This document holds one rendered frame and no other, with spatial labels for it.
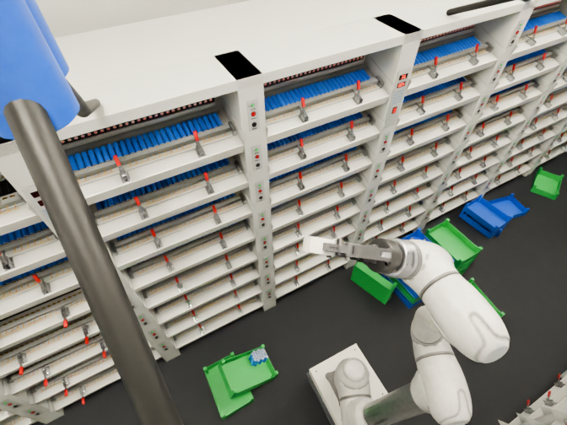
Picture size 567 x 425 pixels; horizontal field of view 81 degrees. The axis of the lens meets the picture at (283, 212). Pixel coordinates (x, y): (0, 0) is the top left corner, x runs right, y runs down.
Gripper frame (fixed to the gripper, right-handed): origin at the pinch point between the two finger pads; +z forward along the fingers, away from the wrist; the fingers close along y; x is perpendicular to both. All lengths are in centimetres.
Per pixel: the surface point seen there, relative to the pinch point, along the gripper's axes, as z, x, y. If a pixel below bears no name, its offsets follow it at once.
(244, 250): -47, 2, -116
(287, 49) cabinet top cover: -16, -71, -48
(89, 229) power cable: 39.5, 2.6, 21.2
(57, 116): 42.7, -5.2, 18.8
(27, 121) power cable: 44.2, -4.0, 20.2
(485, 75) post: -131, -105, -34
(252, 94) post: -6, -49, -49
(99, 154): 33, -23, -80
